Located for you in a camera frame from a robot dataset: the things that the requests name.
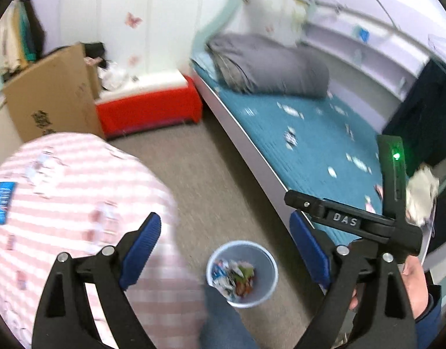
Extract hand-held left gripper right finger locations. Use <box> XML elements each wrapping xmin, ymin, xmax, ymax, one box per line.
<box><xmin>289</xmin><ymin>211</ymin><xmax>417</xmax><ymax>349</ymax></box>

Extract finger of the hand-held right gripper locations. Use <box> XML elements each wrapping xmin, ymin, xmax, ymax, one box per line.
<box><xmin>284</xmin><ymin>189</ymin><xmax>328</xmax><ymax>219</ymax></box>

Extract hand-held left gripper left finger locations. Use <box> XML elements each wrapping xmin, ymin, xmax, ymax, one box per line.
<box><xmin>32</xmin><ymin>212</ymin><xmax>162</xmax><ymax>349</ymax></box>

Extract grey plastic waste bin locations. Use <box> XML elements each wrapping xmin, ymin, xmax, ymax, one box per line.
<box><xmin>206</xmin><ymin>240</ymin><xmax>279</xmax><ymax>308</ymax></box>

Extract person's right forearm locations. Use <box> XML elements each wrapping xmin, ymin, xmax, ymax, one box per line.
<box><xmin>414</xmin><ymin>284</ymin><xmax>442</xmax><ymax>349</ymax></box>

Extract person's right hand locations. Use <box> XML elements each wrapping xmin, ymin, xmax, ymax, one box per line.
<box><xmin>348</xmin><ymin>255</ymin><xmax>430</xmax><ymax>319</ymax></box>

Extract pile of cream clothes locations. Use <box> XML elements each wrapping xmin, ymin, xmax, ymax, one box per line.
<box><xmin>405</xmin><ymin>165</ymin><xmax>440</xmax><ymax>227</ymax></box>

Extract scattered white paper scraps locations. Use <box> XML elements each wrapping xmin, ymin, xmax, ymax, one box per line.
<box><xmin>277</xmin><ymin>95</ymin><xmax>384</xmax><ymax>211</ymax></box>

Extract white printed wrapper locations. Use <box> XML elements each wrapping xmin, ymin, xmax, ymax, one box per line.
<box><xmin>284</xmin><ymin>127</ymin><xmax>300</xmax><ymax>150</ymax></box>

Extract teal quilted mattress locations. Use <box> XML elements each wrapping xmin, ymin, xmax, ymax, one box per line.
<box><xmin>190</xmin><ymin>51</ymin><xmax>409</xmax><ymax>248</ymax></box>

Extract bed with teal quilt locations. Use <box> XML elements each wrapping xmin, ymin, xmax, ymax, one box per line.
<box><xmin>188</xmin><ymin>65</ymin><xmax>355</xmax><ymax>299</ymax></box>

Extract pile of crumpled wrappers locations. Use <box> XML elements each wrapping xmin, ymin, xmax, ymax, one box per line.
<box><xmin>212</xmin><ymin>259</ymin><xmax>256</xmax><ymax>300</ymax></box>

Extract dark navy cloth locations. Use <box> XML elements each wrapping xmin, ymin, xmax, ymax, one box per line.
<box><xmin>382</xmin><ymin>58</ymin><xmax>446</xmax><ymax>170</ymax></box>

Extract pink checked blanket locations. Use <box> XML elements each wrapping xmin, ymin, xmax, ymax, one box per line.
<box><xmin>0</xmin><ymin>133</ymin><xmax>209</xmax><ymax>349</ymax></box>

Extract person's leg in blue jeans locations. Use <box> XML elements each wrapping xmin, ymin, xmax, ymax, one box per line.
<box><xmin>199</xmin><ymin>285</ymin><xmax>260</xmax><ymax>349</ymax></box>

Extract red covered low bench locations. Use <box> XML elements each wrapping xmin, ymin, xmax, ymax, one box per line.
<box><xmin>95</xmin><ymin>71</ymin><xmax>203</xmax><ymax>139</ymax></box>

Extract grey folded blanket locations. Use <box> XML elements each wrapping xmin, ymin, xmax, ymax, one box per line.
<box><xmin>206</xmin><ymin>33</ymin><xmax>330</xmax><ymax>98</ymax></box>

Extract blue packet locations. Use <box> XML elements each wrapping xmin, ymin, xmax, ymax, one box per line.
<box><xmin>0</xmin><ymin>182</ymin><xmax>19</xmax><ymax>225</ymax></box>

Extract white plastic bag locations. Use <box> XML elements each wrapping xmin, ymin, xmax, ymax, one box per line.
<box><xmin>97</xmin><ymin>62</ymin><xmax>131</xmax><ymax>90</ymax></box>

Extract large cardboard box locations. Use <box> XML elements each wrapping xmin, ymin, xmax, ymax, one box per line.
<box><xmin>3</xmin><ymin>43</ymin><xmax>106</xmax><ymax>142</ymax></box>

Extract black bag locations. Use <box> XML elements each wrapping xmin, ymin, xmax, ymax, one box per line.
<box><xmin>83</xmin><ymin>42</ymin><xmax>107</xmax><ymax>70</ymax></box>

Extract hanging clothes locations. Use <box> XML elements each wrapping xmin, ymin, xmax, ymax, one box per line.
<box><xmin>0</xmin><ymin>0</ymin><xmax>47</xmax><ymax>79</ymax></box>

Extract lavender wall shelf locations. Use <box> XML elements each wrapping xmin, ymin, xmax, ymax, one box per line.
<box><xmin>245</xmin><ymin>0</ymin><xmax>433</xmax><ymax>97</ymax></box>

